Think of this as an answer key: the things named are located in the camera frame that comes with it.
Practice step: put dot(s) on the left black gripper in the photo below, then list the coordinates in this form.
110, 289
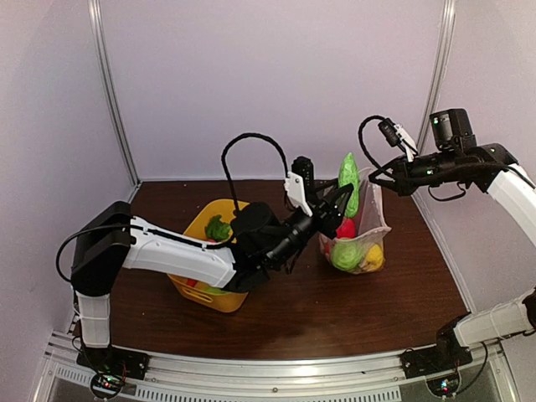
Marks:
327, 212

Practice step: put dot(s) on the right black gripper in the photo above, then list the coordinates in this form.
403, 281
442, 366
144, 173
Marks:
404, 182

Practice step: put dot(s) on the clear dotted zip bag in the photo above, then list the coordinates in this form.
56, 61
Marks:
369, 220

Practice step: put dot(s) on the green toy cabbage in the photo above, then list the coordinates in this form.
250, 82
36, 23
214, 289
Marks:
346, 256

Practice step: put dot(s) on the yellow toy apple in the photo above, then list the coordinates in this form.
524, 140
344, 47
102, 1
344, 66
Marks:
373, 260

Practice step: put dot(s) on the green toy pear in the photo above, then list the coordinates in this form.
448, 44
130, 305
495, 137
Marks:
214, 291

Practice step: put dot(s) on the red toy chili pepper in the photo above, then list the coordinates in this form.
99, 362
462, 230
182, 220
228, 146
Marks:
215, 231

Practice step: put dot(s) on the yellow plastic basket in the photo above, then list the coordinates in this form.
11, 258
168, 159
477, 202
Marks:
200, 292

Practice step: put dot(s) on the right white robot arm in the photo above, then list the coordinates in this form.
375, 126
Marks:
459, 159

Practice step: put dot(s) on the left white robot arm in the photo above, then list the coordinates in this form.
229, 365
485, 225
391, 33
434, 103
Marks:
259, 243

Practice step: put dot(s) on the right circuit board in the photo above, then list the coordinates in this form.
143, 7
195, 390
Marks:
444, 386

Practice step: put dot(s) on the circuit board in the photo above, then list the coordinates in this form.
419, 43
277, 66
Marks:
106, 385
444, 386

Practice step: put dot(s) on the left circuit board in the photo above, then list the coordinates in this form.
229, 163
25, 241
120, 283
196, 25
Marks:
106, 385

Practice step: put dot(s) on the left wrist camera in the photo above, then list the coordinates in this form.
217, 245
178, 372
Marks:
298, 182

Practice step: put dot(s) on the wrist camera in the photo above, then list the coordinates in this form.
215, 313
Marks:
298, 182
397, 136

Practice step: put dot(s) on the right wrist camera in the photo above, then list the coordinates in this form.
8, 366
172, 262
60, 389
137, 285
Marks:
397, 136

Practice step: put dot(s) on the right aluminium frame post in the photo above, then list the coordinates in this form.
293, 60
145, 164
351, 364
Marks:
442, 55

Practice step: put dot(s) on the aluminium frame post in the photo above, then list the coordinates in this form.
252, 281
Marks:
97, 27
442, 55

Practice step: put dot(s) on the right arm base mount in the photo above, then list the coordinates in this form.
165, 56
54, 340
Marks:
446, 354

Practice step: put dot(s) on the front aluminium rail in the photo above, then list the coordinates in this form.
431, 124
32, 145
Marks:
372, 377

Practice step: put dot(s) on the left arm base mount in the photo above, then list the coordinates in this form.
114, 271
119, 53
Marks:
117, 361

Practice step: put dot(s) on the left aluminium frame post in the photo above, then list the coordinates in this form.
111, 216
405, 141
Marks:
97, 27

